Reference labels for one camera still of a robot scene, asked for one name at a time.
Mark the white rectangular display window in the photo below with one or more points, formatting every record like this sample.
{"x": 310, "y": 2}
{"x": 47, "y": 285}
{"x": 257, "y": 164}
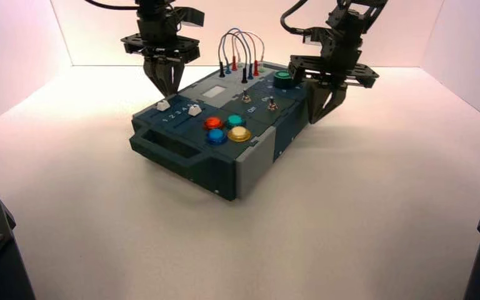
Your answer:
{"x": 214, "y": 92}

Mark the yellow round push button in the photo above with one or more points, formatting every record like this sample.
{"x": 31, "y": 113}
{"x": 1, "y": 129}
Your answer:
{"x": 239, "y": 133}

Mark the white slider knob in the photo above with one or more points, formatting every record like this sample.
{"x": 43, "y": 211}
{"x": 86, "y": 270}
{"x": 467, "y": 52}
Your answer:
{"x": 163, "y": 105}
{"x": 195, "y": 109}

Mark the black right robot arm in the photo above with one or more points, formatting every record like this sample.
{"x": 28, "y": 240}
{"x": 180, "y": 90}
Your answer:
{"x": 360, "y": 8}

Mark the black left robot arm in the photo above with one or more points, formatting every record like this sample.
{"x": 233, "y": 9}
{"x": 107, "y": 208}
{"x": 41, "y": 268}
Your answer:
{"x": 153, "y": 8}

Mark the metal toggle switch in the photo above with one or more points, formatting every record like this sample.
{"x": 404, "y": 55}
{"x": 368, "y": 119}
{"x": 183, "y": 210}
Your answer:
{"x": 272, "y": 105}
{"x": 246, "y": 98}

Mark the green rotary knob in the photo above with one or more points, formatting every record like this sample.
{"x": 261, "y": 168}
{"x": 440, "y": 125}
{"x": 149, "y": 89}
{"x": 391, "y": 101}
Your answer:
{"x": 282, "y": 78}

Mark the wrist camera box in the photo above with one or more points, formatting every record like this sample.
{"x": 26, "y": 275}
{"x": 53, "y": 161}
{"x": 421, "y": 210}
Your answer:
{"x": 316, "y": 36}
{"x": 190, "y": 16}

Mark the blue round push button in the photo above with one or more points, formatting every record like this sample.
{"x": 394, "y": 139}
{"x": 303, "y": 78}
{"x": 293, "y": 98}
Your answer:
{"x": 216, "y": 136}

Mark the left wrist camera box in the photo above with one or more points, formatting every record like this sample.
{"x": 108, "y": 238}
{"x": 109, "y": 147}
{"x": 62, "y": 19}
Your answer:
{"x": 190, "y": 16}

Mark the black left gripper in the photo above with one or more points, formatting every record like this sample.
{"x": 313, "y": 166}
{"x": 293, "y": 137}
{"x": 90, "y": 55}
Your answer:
{"x": 159, "y": 45}

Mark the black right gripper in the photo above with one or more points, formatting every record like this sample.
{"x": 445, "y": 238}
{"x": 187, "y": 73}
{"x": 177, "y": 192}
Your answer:
{"x": 339, "y": 66}

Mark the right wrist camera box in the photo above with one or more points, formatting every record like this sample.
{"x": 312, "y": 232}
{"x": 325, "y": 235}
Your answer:
{"x": 316, "y": 36}

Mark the grey and teal control box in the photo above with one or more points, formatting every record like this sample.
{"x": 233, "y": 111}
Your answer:
{"x": 252, "y": 161}

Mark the teal round push button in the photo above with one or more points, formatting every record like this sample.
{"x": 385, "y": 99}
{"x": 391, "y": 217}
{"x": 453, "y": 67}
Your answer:
{"x": 236, "y": 120}

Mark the orange round push button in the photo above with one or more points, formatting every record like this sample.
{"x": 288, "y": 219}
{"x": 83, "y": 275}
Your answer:
{"x": 213, "y": 122}

